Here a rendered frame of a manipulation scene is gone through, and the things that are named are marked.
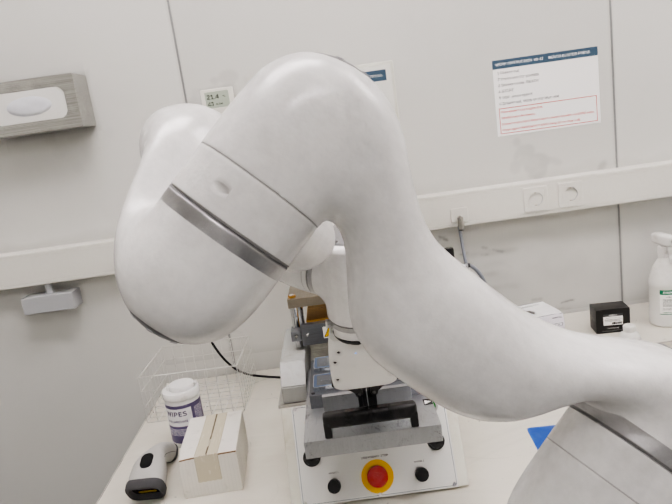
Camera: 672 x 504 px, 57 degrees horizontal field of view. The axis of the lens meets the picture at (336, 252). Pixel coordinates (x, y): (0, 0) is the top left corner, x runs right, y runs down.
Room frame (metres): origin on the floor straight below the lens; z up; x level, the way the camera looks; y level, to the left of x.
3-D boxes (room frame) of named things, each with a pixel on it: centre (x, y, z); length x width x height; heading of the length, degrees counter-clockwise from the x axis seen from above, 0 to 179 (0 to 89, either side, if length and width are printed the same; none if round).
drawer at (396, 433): (1.04, -0.02, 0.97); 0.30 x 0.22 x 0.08; 179
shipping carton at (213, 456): (1.23, 0.32, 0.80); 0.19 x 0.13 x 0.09; 0
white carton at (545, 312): (1.62, -0.47, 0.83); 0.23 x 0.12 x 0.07; 99
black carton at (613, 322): (1.60, -0.72, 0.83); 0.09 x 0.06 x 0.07; 82
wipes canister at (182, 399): (1.39, 0.41, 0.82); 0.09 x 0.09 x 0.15
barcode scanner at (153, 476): (1.23, 0.45, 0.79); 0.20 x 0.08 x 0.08; 0
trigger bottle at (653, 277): (1.59, -0.87, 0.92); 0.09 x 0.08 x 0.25; 7
